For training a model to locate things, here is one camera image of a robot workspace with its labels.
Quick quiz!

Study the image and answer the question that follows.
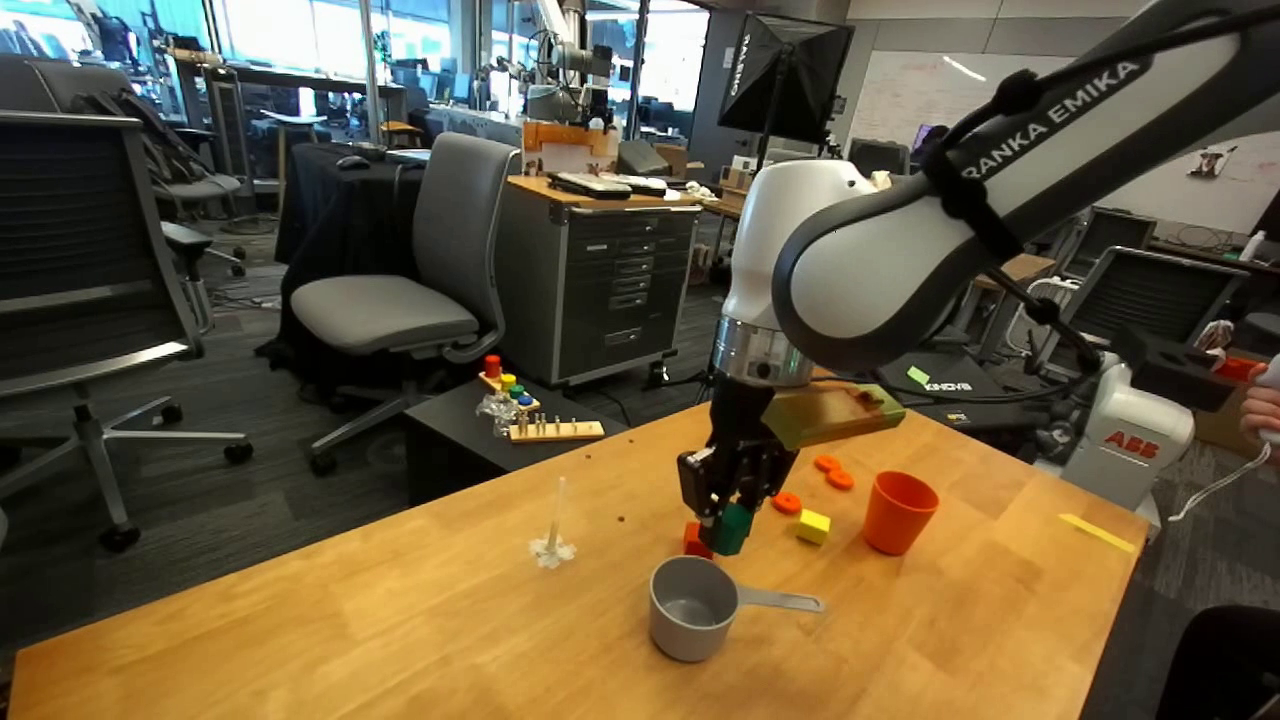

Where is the black softbox light stand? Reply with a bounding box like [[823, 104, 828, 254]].
[[720, 16, 851, 156]]

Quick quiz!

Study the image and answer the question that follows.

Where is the wrist camera wooden mount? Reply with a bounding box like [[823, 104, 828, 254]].
[[763, 384, 902, 447]]

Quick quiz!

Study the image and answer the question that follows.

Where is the orange disc near cubes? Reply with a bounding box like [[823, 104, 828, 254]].
[[770, 494, 804, 517]]

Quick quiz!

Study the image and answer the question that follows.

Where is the colourful toy blocks set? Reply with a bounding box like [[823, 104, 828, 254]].
[[474, 351, 603, 444]]

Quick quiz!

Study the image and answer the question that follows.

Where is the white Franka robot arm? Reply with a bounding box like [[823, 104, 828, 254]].
[[681, 0, 1280, 530]]

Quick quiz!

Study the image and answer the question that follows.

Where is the yellow cube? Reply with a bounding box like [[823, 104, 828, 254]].
[[794, 510, 831, 544]]

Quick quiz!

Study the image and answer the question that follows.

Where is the orange plastic cup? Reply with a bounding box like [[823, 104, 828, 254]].
[[858, 472, 939, 557]]

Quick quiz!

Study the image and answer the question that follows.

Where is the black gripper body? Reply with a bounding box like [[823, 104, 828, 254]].
[[675, 382, 794, 511]]

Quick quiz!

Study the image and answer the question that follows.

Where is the grey office chair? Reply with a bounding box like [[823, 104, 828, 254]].
[[288, 133, 514, 476]]

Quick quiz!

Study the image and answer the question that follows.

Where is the red cube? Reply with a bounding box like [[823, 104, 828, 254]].
[[681, 519, 711, 557]]

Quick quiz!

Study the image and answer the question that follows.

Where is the clear stand with rod left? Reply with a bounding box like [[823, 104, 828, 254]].
[[526, 482, 576, 568]]

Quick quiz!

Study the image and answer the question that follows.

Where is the yellow tape strip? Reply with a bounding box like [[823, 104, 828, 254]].
[[1058, 511, 1134, 557]]

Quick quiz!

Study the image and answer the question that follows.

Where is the grey measuring cup pot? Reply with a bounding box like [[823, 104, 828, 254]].
[[649, 557, 823, 664]]

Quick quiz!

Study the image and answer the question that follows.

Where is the orange disc pair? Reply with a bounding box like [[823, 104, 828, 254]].
[[812, 457, 856, 494]]

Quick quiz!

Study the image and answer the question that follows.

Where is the green cube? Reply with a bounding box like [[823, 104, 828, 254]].
[[709, 506, 753, 557]]

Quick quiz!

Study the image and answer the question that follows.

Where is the black mesh office chair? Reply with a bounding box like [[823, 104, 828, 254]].
[[0, 111, 252, 554]]

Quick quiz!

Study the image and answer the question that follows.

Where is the grey drawer cabinet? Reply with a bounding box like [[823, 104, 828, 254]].
[[497, 176, 700, 387]]

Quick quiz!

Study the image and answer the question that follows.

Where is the low black side table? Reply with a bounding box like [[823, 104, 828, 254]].
[[403, 382, 570, 506]]

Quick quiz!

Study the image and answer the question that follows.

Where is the white ABB robot base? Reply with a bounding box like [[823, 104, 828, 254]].
[[1062, 351, 1194, 511]]

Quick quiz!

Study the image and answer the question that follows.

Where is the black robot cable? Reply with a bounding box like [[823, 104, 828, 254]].
[[914, 0, 1280, 375]]

